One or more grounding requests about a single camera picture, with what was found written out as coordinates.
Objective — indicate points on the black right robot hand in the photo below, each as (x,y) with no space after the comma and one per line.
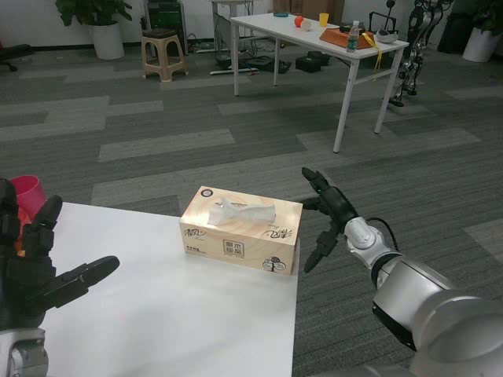
(340,206)

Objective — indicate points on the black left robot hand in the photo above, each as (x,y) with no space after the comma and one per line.
(23,282)

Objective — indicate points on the white tissue sheet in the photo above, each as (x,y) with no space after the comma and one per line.
(236,214)

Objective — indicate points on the wood-print tissue box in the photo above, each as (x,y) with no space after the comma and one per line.
(220,243)

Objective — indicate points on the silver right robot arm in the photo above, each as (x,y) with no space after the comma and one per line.
(432,298)

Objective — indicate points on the pink plastic cup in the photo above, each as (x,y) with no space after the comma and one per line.
(27,190)

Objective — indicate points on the black bag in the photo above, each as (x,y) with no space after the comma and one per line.
(312,62)

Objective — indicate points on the black flat case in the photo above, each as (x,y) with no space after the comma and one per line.
(261,63)

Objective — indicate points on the water bottle green label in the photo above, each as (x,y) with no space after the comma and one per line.
(352,39)

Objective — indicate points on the orange tray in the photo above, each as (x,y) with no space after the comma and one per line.
(334,37)

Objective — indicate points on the white headset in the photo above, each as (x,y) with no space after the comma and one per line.
(386,37)

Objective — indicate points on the white paper cup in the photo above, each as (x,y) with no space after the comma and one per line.
(307,26)

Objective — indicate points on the standing humanoid robot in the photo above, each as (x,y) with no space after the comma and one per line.
(416,39)

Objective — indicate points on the yellow cup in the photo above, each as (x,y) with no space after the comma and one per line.
(324,19)

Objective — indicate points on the long white table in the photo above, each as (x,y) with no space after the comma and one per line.
(275,27)

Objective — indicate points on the orange ball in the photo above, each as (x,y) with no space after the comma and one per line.
(298,19)

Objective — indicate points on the black metal stand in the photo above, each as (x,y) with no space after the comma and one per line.
(389,15)

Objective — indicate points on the potted plant white pot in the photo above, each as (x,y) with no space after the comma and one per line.
(479,43)

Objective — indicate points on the black office chair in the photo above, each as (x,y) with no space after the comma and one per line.
(15,53)

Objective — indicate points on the beige plastic stool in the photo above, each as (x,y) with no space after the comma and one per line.
(163,55)

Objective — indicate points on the black cabinet green front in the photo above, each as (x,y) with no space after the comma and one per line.
(165,19)

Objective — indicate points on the leafy plant in white pot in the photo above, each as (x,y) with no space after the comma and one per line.
(104,35)

